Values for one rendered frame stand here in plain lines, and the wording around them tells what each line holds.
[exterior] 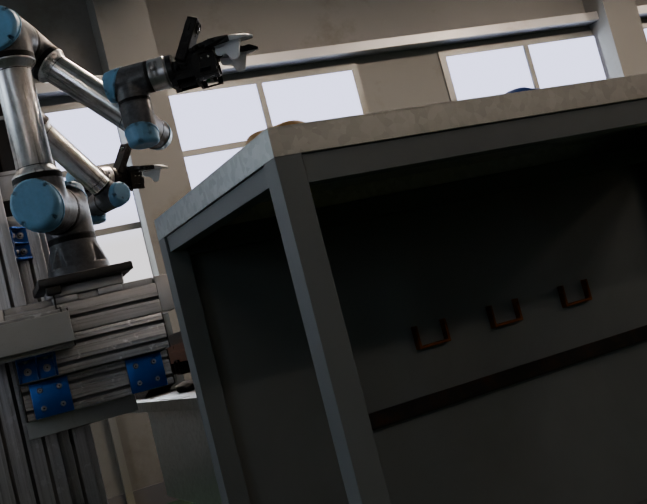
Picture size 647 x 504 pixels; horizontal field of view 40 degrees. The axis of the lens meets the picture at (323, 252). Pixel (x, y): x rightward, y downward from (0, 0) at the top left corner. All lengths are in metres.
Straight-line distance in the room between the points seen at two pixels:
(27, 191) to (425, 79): 4.39
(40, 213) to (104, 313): 0.29
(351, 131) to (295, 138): 0.09
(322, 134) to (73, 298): 1.14
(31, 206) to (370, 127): 1.07
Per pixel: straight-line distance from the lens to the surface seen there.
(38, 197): 2.12
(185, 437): 2.99
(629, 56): 6.98
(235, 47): 2.09
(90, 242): 2.25
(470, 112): 1.35
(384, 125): 1.26
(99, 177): 2.92
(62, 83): 2.33
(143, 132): 2.10
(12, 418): 2.38
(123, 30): 5.43
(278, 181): 1.17
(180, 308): 1.68
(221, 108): 5.59
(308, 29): 5.98
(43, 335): 2.08
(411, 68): 6.19
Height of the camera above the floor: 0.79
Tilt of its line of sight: 4 degrees up
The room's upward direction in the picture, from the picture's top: 14 degrees counter-clockwise
